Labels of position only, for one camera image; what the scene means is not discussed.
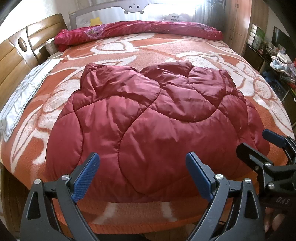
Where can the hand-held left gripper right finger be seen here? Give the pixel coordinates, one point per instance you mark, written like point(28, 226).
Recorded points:
point(198, 176)

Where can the silver grey cloth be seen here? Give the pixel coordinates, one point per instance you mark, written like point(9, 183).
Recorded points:
point(25, 92)

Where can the dark side table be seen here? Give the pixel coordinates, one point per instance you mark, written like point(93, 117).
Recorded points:
point(256, 60)

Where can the dark curtain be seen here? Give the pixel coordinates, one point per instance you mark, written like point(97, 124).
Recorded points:
point(211, 10)

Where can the pile of small clothes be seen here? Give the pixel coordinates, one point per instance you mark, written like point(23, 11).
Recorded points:
point(281, 62)

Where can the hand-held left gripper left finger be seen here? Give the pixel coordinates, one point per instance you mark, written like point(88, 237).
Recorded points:
point(86, 176)

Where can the white pillow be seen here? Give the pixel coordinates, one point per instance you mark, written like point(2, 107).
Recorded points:
point(50, 46)

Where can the orange white floral blanket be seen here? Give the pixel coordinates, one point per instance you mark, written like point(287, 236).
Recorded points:
point(161, 48)

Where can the person's right hand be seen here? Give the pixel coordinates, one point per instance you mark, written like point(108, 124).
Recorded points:
point(275, 220)

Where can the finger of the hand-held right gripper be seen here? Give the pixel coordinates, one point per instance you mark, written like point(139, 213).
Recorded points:
point(251, 154)
point(274, 138)

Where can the dark red padded jacket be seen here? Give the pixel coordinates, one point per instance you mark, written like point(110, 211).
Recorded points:
point(138, 115)

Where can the wooden headboard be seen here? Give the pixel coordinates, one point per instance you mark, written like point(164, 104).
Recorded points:
point(13, 62)

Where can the wooden wardrobe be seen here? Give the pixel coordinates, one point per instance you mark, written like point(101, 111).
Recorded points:
point(240, 25)

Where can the green white boxes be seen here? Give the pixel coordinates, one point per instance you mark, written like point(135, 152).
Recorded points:
point(257, 34)

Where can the white printed cushion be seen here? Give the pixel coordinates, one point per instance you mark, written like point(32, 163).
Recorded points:
point(175, 17)

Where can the red sequined rolled quilt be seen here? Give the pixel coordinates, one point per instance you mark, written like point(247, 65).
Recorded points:
point(138, 27)

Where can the grey bed guard rail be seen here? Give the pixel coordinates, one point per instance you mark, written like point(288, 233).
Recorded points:
point(111, 9)

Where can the wooden bed frame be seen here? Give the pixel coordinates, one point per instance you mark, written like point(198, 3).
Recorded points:
point(9, 197)

